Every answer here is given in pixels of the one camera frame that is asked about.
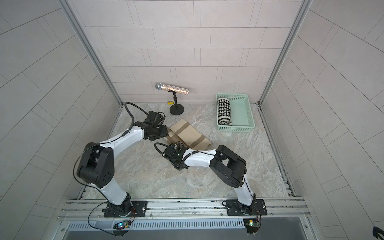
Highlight brown beige plaid blanket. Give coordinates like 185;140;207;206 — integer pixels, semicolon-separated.
164;119;212;151

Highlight glitter microphone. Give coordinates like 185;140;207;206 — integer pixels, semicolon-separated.
155;83;189;95

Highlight left green circuit board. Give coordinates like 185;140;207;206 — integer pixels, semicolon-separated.
113;221;131;230

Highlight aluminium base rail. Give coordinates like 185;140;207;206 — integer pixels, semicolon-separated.
57;197;311;231

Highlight right green circuit board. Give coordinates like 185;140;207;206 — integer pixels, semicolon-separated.
243;219;261;234

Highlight aluminium corner post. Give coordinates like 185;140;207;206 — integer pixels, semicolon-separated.
259;0;312;106
58;0;123;106

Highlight mint green plastic basket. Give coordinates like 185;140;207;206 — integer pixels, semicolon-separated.
216;93;255;133

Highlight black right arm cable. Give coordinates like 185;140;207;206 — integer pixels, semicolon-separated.
153;141;217;169

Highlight aluminium corner post right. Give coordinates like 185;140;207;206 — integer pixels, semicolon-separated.
259;0;312;106

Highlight black microphone stand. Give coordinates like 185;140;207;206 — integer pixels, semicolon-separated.
169;91;185;116

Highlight aluminium corner post left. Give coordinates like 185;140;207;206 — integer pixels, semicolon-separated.
58;0;123;106

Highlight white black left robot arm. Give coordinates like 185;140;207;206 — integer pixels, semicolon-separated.
76;111;168;217

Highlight black white houndstooth scarf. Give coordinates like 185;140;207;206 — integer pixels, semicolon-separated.
217;98;232;126

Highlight green circuit board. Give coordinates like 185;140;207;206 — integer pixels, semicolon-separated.
113;221;131;230
243;219;261;234

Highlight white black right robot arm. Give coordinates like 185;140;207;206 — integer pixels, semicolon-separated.
154;143;261;216

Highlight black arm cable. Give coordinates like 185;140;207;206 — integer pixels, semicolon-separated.
124;102;149;133
153;141;217;169

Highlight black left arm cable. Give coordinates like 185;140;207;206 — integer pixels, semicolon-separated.
124;102;149;133

